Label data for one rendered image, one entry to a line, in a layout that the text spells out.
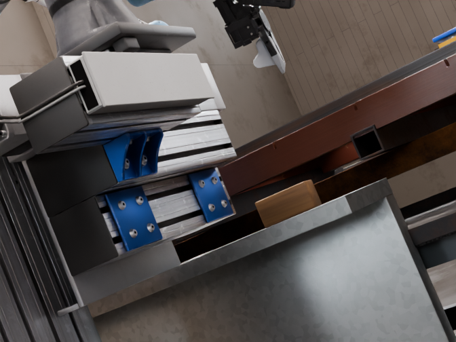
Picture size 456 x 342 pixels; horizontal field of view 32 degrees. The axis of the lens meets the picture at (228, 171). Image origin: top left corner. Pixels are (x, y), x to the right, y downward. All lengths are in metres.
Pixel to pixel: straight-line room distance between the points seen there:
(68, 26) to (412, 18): 11.34
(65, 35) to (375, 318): 0.73
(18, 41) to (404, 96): 6.90
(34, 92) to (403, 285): 0.76
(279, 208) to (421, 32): 11.10
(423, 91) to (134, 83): 0.60
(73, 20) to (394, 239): 0.65
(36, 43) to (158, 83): 7.31
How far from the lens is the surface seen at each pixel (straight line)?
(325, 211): 1.30
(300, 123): 1.56
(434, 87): 1.43
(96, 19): 1.29
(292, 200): 1.42
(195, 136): 1.31
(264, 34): 1.74
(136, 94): 0.99
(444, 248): 1.52
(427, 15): 12.46
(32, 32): 8.38
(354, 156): 2.23
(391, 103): 1.45
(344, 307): 1.51
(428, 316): 1.46
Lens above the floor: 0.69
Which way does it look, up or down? 5 degrees up
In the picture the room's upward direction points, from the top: 23 degrees counter-clockwise
